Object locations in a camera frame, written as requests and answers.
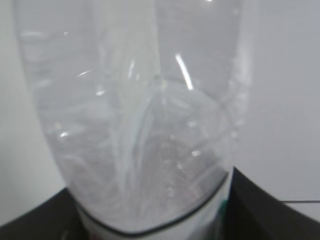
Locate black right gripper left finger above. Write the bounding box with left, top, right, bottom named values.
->
left=0, top=189, right=87, bottom=240

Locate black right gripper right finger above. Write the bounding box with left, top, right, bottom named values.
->
left=224, top=168, right=320, bottom=240

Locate clear water bottle red label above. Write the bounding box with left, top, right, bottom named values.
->
left=13, top=0, right=257, bottom=240

